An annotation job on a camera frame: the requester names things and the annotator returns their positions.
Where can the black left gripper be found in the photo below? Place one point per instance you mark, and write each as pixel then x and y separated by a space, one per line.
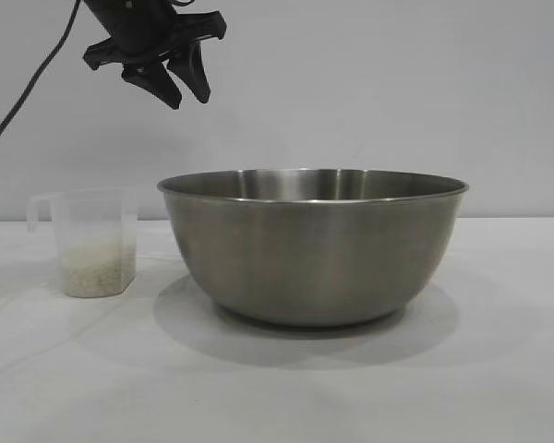
pixel 138 32

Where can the clear plastic measuring cup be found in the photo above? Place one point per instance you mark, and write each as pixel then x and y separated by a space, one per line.
pixel 97 217

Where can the white rice grains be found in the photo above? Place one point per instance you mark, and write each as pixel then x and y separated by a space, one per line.
pixel 97 267

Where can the stainless steel mixing bowl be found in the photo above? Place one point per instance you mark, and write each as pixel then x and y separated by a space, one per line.
pixel 314 254

